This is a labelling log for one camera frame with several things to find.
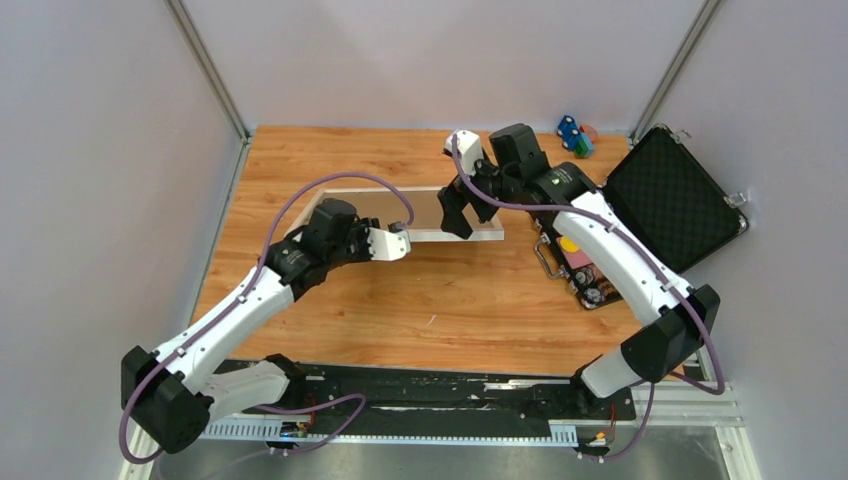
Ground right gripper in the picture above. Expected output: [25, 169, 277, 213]
[437, 148, 520, 239]

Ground wooden backing board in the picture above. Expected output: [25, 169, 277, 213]
[317, 193, 495, 231]

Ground light wooden picture frame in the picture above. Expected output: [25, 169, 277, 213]
[286, 186, 505, 243]

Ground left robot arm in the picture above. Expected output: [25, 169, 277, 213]
[121, 198, 411, 454]

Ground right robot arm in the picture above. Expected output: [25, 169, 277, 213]
[437, 123, 720, 418]

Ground poker chip tray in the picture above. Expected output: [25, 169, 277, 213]
[533, 220, 623, 310]

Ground colourful toy blocks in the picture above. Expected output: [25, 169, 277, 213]
[556, 115, 599, 159]

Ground black foam-lined case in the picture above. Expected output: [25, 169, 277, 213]
[601, 125, 748, 274]

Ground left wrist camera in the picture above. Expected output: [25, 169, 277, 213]
[367, 228, 412, 262]

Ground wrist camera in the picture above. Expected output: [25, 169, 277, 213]
[367, 228, 412, 262]
[443, 129, 484, 177]

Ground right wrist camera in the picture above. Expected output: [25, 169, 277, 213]
[443, 129, 484, 177]

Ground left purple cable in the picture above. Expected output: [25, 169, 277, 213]
[118, 172, 417, 465]

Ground purple cable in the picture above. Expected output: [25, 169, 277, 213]
[118, 172, 417, 465]
[450, 135, 727, 463]

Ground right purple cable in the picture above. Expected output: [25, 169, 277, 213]
[450, 135, 727, 463]

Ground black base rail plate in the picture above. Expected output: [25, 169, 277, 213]
[272, 363, 636, 440]

